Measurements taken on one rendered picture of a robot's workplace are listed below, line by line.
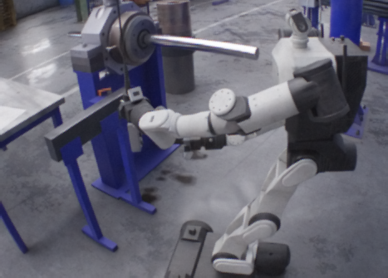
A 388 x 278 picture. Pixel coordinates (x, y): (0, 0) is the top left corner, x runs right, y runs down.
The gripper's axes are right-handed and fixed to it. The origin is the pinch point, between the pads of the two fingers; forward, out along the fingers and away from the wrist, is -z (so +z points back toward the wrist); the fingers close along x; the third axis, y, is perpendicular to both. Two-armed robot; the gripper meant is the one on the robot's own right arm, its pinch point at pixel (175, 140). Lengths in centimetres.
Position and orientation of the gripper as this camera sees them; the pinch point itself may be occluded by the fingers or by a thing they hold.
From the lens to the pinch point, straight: 131.8
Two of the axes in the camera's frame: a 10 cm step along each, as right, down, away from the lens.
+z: 10.0, -0.5, -0.4
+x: 0.1, -5.1, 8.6
